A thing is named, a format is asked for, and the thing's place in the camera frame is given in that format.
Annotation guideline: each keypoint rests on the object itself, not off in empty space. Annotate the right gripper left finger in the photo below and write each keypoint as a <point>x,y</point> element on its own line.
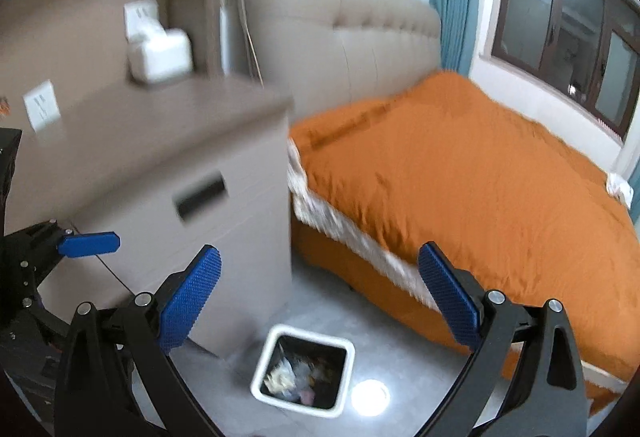
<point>183,295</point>

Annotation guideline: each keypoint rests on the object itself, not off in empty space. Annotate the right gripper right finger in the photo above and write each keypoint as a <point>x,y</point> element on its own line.
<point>454,293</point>

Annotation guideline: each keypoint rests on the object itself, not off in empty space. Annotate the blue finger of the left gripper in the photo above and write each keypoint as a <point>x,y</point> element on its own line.
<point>77,246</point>

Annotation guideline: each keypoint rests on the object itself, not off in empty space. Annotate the white trash bin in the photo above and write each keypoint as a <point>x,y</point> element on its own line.
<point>304,372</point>

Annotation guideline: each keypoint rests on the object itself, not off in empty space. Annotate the beige bedside cabinet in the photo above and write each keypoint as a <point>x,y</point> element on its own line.
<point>169,169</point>

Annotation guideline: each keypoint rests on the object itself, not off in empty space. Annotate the orange bed cover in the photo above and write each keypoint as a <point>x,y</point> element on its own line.
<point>502,197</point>

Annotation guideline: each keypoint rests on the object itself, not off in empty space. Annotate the white cloth on bed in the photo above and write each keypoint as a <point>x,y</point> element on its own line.
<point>619,188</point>

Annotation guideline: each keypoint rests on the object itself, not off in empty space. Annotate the white tissue box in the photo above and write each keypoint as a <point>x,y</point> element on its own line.
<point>156,54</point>

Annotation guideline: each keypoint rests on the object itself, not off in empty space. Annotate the beige padded headboard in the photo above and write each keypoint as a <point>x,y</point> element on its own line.
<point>329,53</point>

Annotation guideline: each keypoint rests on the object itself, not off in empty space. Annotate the dark framed window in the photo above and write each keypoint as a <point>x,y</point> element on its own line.
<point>588,50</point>

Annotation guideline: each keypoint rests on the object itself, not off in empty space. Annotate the white wall socket near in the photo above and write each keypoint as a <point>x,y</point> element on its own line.
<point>41,106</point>

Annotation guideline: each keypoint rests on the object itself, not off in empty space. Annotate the white wall socket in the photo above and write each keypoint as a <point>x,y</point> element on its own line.
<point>41,106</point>
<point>137,13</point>

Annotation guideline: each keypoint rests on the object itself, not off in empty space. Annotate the cartoon stickers on wall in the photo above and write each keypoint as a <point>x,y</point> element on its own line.
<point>5,109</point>

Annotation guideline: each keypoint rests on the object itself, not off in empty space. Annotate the white wall socket far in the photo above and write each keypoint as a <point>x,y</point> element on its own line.
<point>137,13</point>

